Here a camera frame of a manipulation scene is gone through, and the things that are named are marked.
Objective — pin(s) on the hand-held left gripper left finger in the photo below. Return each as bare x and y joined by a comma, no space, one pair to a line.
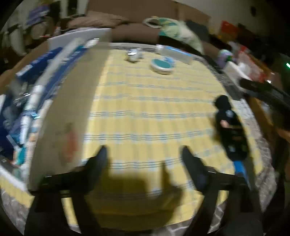
99,161

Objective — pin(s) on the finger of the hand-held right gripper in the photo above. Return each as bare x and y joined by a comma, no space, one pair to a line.
260,88

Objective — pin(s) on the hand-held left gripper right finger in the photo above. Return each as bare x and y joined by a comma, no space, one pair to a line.
194,169

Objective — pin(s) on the black hooded doll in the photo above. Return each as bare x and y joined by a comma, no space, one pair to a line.
228,129

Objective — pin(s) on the cardboard box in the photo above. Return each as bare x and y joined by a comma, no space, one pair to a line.
68,109

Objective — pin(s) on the white spray bottle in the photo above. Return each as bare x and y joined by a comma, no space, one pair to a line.
34,98

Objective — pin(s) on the small light blue plush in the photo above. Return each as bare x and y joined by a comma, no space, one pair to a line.
169,59

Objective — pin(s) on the round teal compact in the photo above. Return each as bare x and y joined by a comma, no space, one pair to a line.
162,65

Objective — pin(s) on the white tissue box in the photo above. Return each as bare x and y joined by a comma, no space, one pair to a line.
237,70

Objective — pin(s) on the purple green toy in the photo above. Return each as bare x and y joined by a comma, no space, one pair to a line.
224,56

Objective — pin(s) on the yellow checkered cloth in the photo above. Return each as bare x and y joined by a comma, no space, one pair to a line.
147,113

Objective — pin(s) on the red box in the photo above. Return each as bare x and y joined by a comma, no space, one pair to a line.
229,28

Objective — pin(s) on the green floral pillow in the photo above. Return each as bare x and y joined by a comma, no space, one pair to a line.
181,32

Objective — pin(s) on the long dark blue box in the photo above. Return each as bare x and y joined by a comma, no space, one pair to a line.
61,70

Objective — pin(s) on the light blue pack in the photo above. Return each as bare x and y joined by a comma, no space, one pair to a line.
27,70

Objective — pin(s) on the brown sofa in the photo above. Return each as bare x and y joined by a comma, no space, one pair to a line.
136,31

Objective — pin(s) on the brown pillow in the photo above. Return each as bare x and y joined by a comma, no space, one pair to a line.
97,21

